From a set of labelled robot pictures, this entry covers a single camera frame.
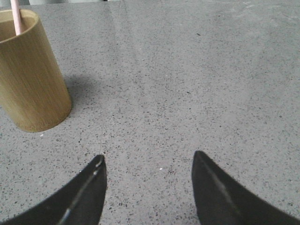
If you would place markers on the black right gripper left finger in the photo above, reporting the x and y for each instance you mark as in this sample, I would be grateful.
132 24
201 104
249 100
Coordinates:
80 202

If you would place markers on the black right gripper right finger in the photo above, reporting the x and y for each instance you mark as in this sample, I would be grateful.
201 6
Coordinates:
220 200

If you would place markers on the bamboo cylinder holder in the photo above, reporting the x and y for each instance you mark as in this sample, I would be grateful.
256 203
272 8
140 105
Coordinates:
32 90

